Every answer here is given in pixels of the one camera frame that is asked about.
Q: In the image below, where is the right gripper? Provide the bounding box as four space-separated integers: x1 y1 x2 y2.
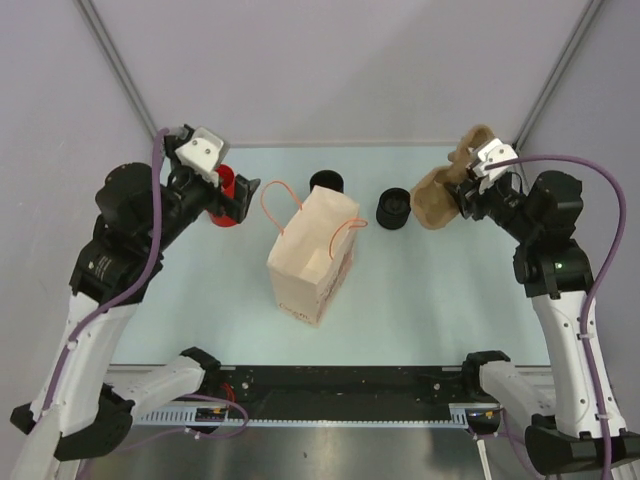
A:
444 168 538 241

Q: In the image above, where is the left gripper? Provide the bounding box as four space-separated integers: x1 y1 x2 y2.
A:
148 134 261 249

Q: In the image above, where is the brown pulp cup carrier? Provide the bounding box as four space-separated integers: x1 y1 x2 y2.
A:
410 124 495 230

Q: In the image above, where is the black ribbed cup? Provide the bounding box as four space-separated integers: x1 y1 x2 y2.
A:
376 187 411 230
309 170 344 193

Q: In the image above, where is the translucent bag with orange handles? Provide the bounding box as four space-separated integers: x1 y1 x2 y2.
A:
260 180 368 326

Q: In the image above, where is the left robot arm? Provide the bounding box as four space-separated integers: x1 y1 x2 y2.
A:
11 125 259 478

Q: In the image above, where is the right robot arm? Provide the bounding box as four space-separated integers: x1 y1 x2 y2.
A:
446 171 639 475

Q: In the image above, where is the red cylindrical straw holder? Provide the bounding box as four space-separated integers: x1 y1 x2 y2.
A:
209 164 237 228

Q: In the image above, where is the tilted black ribbed cup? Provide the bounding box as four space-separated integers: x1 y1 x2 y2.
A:
376 187 411 230

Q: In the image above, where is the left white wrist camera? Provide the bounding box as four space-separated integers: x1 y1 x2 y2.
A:
176 127 230 187

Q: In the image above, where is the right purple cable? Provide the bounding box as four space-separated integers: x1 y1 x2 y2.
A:
485 154 629 480

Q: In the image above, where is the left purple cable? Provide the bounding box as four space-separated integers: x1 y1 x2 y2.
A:
42 127 171 411

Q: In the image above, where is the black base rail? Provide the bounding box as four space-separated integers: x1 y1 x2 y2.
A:
196 363 501 434

